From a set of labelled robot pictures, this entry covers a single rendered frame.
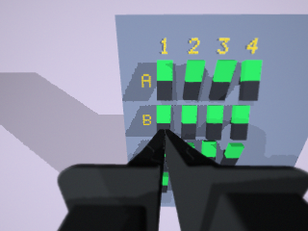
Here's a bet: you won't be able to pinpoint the grey switch panel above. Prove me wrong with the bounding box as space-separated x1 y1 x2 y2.
115 14 308 167

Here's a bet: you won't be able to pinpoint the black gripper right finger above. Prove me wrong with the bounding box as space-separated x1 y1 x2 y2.
165 129 308 231

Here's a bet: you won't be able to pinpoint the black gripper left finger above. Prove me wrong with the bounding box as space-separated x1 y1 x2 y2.
57 129 166 231

